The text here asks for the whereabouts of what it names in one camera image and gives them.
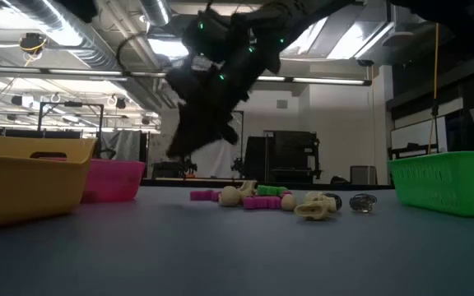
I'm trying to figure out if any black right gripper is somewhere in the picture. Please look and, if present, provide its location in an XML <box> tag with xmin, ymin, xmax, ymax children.
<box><xmin>165</xmin><ymin>44</ymin><xmax>282</xmax><ymax>160</ymax></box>

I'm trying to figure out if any green bone decoration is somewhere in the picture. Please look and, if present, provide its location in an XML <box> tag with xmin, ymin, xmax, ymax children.
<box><xmin>256</xmin><ymin>184</ymin><xmax>290</xmax><ymax>197</ymax></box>

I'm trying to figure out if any black skull decoration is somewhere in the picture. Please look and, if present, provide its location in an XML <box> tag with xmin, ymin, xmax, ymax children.
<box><xmin>326</xmin><ymin>192</ymin><xmax>343</xmax><ymax>210</ymax></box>
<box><xmin>348</xmin><ymin>193</ymin><xmax>378</xmax><ymax>214</ymax></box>

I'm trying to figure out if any black equipment cart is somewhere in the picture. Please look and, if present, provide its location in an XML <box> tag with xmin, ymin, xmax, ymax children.
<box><xmin>244</xmin><ymin>130</ymin><xmax>323</xmax><ymax>185</ymax></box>

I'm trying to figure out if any grey cloth sheet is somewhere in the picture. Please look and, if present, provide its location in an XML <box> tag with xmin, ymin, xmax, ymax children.
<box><xmin>99</xmin><ymin>130</ymin><xmax>142</xmax><ymax>162</ymax></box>

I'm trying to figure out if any pink round plastic bowl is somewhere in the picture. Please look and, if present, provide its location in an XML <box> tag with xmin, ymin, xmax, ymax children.
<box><xmin>81</xmin><ymin>159</ymin><xmax>146</xmax><ymax>204</ymax></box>

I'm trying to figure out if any long ceiling light bar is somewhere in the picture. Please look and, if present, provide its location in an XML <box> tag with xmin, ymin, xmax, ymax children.
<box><xmin>0</xmin><ymin>65</ymin><xmax>373</xmax><ymax>86</ymax></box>

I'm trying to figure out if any grey waste bin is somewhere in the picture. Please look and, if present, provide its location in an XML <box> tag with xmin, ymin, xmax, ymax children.
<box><xmin>350</xmin><ymin>165</ymin><xmax>378</xmax><ymax>185</ymax></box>

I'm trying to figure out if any orange rectangular plastic bin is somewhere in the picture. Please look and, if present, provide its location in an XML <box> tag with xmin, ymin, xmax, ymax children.
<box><xmin>0</xmin><ymin>134</ymin><xmax>97</xmax><ymax>231</ymax></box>

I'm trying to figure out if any green slotted plastic basket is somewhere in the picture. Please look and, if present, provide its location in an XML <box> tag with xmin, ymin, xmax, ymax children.
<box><xmin>387</xmin><ymin>151</ymin><xmax>474</xmax><ymax>219</ymax></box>

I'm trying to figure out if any black frame stand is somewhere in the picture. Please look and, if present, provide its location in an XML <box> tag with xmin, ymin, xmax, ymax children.
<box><xmin>37</xmin><ymin>101</ymin><xmax>105</xmax><ymax>160</ymax></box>
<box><xmin>182</xmin><ymin>108</ymin><xmax>245</xmax><ymax>178</ymax></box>

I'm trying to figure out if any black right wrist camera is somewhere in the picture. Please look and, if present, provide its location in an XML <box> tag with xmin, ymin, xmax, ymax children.
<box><xmin>181</xmin><ymin>10</ymin><xmax>238</xmax><ymax>62</ymax></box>

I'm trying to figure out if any large silver ventilation duct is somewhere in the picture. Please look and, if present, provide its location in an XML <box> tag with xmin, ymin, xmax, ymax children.
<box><xmin>6</xmin><ymin>0</ymin><xmax>119</xmax><ymax>71</ymax></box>

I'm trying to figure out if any black ceiling-mounted camera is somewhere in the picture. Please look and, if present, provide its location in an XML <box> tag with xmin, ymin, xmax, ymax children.
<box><xmin>18</xmin><ymin>32</ymin><xmax>48</xmax><ymax>54</ymax></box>

